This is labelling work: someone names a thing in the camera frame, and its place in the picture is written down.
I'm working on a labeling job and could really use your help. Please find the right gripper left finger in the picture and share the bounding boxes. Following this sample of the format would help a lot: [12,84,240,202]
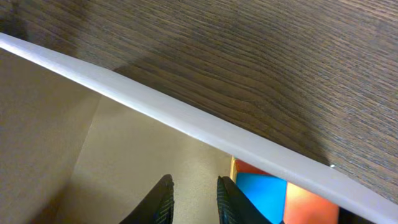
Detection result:
[120,174,175,224]

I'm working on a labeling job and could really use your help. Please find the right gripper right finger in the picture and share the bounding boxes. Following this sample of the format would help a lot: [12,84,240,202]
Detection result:
[216,176,271,224]

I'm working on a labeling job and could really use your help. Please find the white cardboard box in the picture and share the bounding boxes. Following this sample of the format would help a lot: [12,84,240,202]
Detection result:
[1,34,397,223]

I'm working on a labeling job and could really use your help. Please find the colourful puzzle cube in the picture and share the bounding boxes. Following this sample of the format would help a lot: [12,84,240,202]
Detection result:
[230,157,339,224]

